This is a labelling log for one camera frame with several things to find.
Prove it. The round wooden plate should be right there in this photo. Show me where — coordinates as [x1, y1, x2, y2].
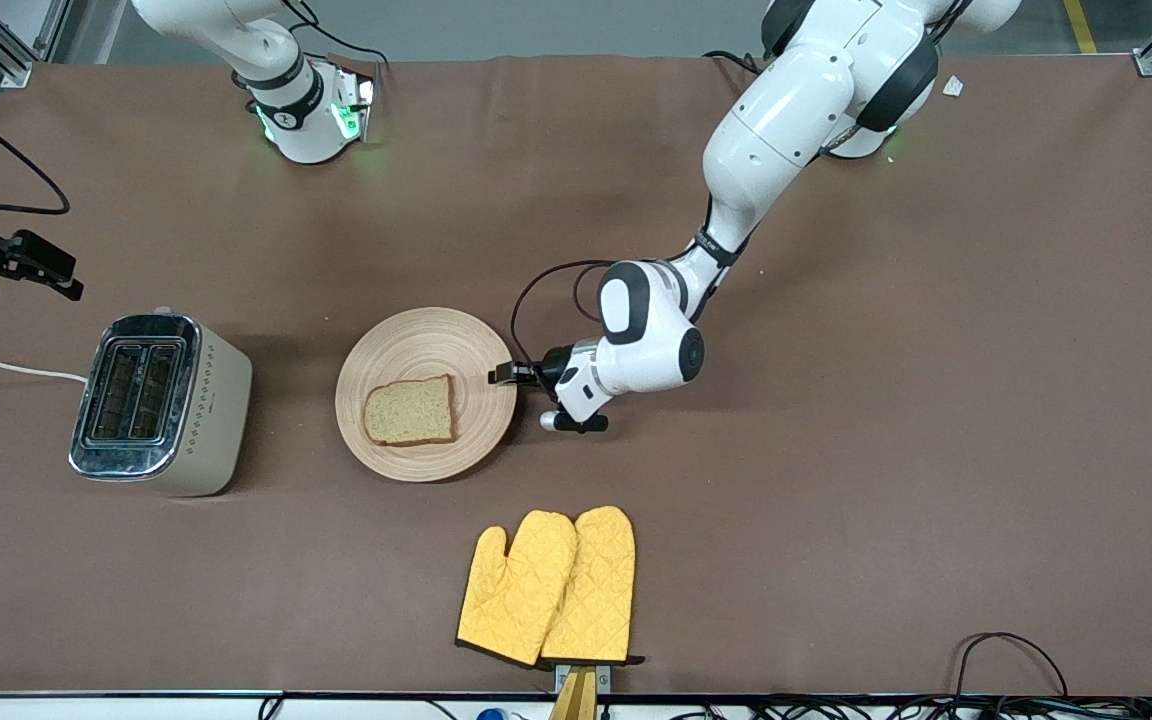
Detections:
[335, 307, 518, 483]

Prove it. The brown toast slice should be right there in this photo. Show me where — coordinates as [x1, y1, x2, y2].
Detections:
[363, 374, 458, 447]

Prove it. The yellow quilted oven mitt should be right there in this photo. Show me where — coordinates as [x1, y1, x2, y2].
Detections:
[455, 510, 578, 669]
[539, 505, 646, 667]

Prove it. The beige chrome two-slot toaster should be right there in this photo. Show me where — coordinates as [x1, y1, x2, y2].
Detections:
[68, 312, 254, 498]

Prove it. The brown table cover sheet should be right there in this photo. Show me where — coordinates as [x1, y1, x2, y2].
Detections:
[0, 52, 1152, 697]

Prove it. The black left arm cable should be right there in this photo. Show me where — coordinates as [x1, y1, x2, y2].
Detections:
[510, 259, 629, 373]

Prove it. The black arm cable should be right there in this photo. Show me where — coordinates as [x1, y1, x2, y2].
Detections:
[510, 259, 629, 373]
[0, 98, 71, 217]

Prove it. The white toaster power cord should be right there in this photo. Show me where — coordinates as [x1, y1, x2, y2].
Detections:
[0, 358, 89, 385]

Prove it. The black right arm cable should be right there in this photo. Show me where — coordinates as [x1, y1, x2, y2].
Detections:
[0, 98, 71, 217]

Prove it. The small metal bracket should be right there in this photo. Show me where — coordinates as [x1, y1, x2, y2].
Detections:
[554, 663, 612, 694]

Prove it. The black left base cable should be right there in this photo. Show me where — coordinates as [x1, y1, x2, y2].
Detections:
[703, 49, 769, 79]

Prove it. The black base cable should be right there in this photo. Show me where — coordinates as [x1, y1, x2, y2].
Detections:
[703, 49, 769, 79]
[271, 0, 389, 76]

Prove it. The black right base cable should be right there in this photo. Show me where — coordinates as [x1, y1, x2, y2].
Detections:
[271, 0, 389, 76]

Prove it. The black cable bundle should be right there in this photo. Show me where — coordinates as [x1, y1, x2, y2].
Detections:
[671, 695, 1152, 720]

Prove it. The black looped cable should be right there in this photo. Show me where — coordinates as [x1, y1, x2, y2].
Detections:
[953, 631, 1070, 701]

